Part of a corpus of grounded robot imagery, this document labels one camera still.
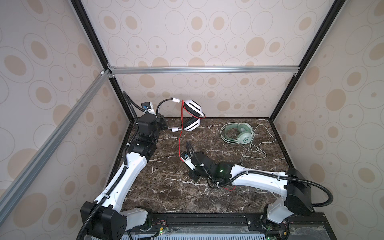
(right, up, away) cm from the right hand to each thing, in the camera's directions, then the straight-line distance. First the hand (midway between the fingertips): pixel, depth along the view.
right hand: (187, 165), depth 77 cm
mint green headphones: (+35, +17, +25) cm, 46 cm away
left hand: (-11, +28, -6) cm, 31 cm away
